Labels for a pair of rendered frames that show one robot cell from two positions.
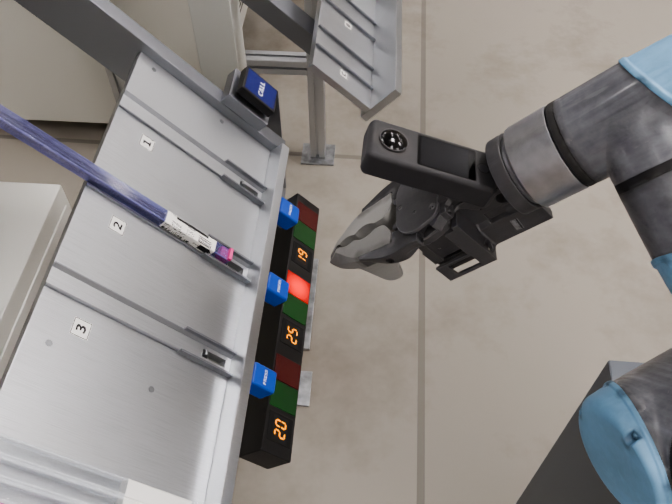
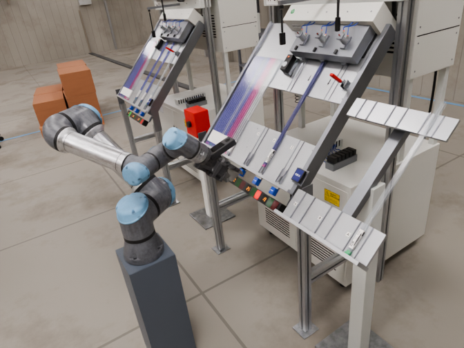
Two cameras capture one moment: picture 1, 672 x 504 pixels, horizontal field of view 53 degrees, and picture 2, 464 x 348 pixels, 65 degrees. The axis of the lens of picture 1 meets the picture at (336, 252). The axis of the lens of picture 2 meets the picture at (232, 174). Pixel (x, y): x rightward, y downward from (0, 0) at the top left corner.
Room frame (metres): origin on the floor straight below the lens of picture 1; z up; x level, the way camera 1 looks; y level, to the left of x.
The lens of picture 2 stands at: (1.45, -0.74, 1.41)
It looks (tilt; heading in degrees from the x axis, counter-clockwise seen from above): 27 degrees down; 146
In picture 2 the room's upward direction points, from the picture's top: 7 degrees counter-clockwise
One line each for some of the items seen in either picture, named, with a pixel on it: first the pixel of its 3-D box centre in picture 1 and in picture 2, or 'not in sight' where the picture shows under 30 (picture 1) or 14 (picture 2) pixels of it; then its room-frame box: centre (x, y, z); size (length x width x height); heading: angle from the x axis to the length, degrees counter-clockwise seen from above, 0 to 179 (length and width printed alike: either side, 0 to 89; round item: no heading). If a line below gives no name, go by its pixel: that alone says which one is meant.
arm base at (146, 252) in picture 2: not in sight; (141, 242); (0.32, -0.42, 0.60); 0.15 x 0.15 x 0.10
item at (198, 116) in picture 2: not in sight; (204, 166); (-0.42, 0.31, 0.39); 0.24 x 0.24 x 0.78; 86
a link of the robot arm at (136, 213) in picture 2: not in sight; (135, 215); (0.32, -0.42, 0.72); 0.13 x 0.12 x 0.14; 118
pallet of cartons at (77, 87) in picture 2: not in sight; (64, 94); (-3.86, 0.27, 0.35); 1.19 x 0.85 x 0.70; 173
